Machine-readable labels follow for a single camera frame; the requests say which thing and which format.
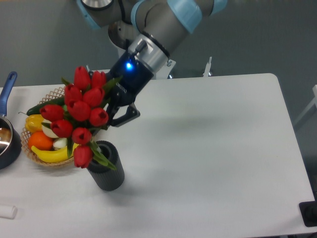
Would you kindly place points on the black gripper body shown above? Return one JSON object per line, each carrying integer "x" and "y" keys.
{"x": 134, "y": 76}

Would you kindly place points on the red tulip bouquet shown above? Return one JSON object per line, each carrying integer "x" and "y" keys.
{"x": 82, "y": 114}

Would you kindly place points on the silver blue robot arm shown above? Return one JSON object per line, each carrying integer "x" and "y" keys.
{"x": 148, "y": 31}

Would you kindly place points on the dark grey ribbed vase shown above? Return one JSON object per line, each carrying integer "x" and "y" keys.
{"x": 106, "y": 178}

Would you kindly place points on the woven wicker basket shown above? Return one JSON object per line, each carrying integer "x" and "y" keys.
{"x": 31, "y": 155}

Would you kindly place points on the beige round slice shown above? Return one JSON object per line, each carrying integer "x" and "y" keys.
{"x": 47, "y": 130}

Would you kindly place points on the white garlic bulb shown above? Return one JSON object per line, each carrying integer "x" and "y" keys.
{"x": 59, "y": 143}

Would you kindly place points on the yellow bell pepper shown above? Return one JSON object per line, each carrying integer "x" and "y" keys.
{"x": 33, "y": 123}

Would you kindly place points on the orange fruit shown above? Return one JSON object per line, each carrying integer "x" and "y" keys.
{"x": 40, "y": 141}

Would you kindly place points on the yellow banana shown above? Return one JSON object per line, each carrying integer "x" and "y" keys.
{"x": 55, "y": 156}

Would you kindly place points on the white cylinder object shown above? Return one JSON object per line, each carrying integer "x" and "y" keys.
{"x": 8, "y": 211}

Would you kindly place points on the black device at edge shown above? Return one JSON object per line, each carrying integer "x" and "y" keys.
{"x": 309, "y": 213}

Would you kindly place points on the blue handled saucepan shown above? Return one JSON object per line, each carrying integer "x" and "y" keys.
{"x": 10, "y": 142}

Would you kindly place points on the white furniture frame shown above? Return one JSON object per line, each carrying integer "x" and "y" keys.
{"x": 307, "y": 112}

